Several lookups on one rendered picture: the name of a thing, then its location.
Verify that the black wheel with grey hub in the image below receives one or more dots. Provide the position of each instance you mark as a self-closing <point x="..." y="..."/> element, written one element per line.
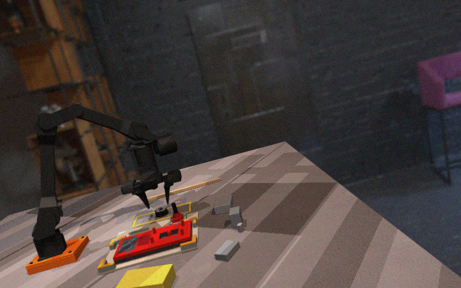
<point x="160" y="212"/>

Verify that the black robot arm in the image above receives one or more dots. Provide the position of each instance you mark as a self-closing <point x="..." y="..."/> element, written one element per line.
<point x="48" y="241"/>

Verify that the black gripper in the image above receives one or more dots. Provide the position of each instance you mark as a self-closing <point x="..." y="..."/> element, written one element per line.
<point x="134" y="187"/>

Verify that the yellow block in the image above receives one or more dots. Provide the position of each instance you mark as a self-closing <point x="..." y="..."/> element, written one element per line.
<point x="151" y="277"/>

